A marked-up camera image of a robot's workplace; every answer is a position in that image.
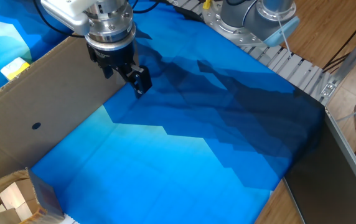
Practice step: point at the aluminium edge rail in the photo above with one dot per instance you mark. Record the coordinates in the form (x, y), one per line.
(352, 154)

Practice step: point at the aluminium frame post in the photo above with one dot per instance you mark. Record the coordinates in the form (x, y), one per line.
(355, 53)

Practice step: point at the silver corner bracket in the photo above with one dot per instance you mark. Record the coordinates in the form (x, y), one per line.
(328, 91)

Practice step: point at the white wrist adapter housing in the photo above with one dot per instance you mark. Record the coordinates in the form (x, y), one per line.
(63, 12)

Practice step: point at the slatted aluminium table frame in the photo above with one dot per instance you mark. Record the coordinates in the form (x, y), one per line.
(290, 67)

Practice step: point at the light wooden block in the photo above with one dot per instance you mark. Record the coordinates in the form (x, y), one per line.
(0, 209)
(3, 217)
(16, 193)
(28, 210)

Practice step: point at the white zip tie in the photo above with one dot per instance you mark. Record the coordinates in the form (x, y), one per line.
(284, 34)

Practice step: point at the large brown cardboard wall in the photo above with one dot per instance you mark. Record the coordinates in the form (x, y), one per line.
(56, 102)

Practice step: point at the dark grey board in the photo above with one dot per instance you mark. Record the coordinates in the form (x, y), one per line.
(327, 186)

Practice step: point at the blue mountain print cloth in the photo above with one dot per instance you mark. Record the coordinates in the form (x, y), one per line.
(165, 155)

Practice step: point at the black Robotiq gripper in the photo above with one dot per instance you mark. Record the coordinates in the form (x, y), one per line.
(112, 57)

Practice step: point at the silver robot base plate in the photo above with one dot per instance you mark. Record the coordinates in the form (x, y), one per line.
(212, 18)

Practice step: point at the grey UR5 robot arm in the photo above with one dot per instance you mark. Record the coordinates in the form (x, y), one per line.
(237, 15)

